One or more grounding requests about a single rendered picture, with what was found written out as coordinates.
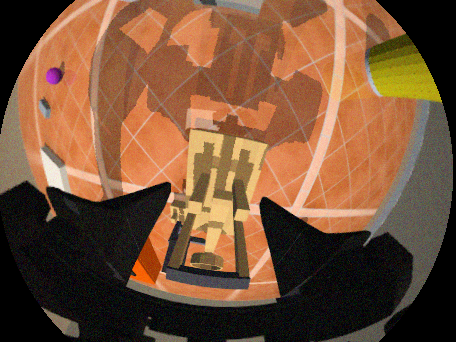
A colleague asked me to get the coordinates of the yellow open cylindrical cup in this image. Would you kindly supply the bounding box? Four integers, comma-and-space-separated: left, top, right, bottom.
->
364, 34, 441, 103

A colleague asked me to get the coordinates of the purple ball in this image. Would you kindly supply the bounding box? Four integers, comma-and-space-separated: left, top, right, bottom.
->
45, 67, 63, 86

